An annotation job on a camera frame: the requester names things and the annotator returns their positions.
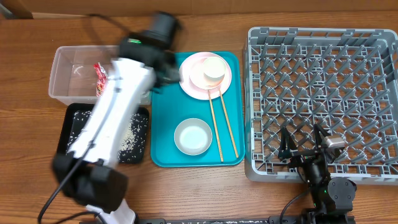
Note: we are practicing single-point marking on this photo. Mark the grey rice bowl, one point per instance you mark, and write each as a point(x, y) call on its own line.
point(193, 136)

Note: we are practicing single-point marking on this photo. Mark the small pink bowl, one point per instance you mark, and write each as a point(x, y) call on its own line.
point(197, 77)

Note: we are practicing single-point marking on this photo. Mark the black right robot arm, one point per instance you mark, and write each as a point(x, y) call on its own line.
point(332, 196)

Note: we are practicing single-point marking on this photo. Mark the cooked white rice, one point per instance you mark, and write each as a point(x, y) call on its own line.
point(133, 144)

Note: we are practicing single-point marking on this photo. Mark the large pink plate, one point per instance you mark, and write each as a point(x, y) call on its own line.
point(186, 69)

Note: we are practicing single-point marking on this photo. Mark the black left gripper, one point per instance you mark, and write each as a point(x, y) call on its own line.
point(174, 74)

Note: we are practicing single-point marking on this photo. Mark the red snack wrapper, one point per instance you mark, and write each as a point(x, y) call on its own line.
point(102, 78)

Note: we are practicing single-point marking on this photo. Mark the grey dishwasher rack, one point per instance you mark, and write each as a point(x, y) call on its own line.
point(345, 80)

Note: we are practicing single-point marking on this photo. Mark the teal serving tray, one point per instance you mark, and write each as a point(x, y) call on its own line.
point(172, 105)

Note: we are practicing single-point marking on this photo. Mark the white paper cup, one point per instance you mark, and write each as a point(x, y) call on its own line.
point(214, 69)

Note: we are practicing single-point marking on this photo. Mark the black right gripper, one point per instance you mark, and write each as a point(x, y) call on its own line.
point(301, 157)

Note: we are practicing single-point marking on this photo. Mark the clear plastic waste bin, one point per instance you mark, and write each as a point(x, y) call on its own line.
point(73, 78)

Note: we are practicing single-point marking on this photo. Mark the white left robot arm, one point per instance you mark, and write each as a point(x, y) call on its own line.
point(87, 171)

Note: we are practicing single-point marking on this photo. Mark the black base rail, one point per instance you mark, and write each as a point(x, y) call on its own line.
point(270, 220)

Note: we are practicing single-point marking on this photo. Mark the black food waste tray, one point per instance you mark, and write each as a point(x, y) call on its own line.
point(67, 124)

